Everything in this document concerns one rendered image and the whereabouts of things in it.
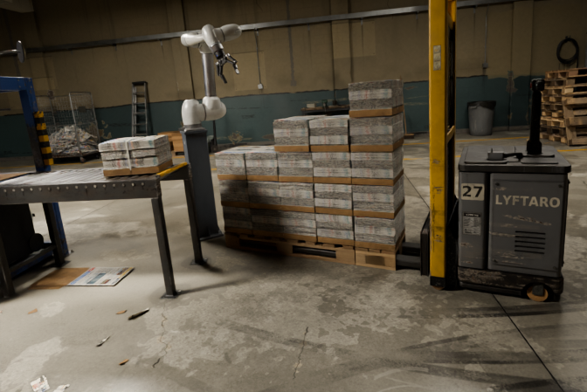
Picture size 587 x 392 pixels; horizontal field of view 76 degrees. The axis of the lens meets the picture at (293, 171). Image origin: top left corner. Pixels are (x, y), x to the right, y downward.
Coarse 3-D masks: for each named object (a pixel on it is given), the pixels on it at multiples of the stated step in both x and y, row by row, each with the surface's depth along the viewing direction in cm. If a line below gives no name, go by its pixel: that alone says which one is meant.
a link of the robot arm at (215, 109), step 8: (200, 32) 321; (200, 48) 325; (208, 48) 324; (208, 56) 328; (208, 64) 329; (208, 72) 331; (208, 80) 333; (208, 88) 335; (208, 96) 337; (216, 96) 341; (208, 104) 336; (216, 104) 338; (208, 112) 336; (216, 112) 340; (224, 112) 346
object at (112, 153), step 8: (104, 144) 248; (112, 144) 248; (120, 144) 248; (104, 152) 250; (112, 152) 250; (120, 152) 250; (104, 160) 251; (112, 160) 251; (120, 160) 251; (104, 168) 252; (112, 168) 252; (120, 168) 252
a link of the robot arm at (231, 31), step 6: (228, 24) 279; (234, 24) 279; (222, 30) 274; (228, 30) 275; (234, 30) 278; (240, 30) 282; (186, 36) 309; (192, 36) 302; (198, 36) 297; (228, 36) 276; (234, 36) 279; (186, 42) 310; (192, 42) 304; (198, 42) 301
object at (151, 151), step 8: (152, 136) 267; (160, 136) 262; (136, 144) 248; (144, 144) 248; (152, 144) 248; (160, 144) 259; (168, 144) 273; (136, 152) 249; (144, 152) 249; (152, 152) 249; (160, 152) 256; (168, 152) 272; (136, 160) 250; (144, 160) 250; (152, 160) 250; (160, 160) 255; (168, 160) 272
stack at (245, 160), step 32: (224, 160) 305; (256, 160) 293; (288, 160) 281; (320, 160) 268; (224, 192) 313; (256, 192) 298; (288, 192) 285; (320, 192) 274; (352, 192) 264; (224, 224) 322; (256, 224) 306; (288, 224) 291; (320, 224) 279; (352, 224) 267; (320, 256) 288; (352, 256) 273
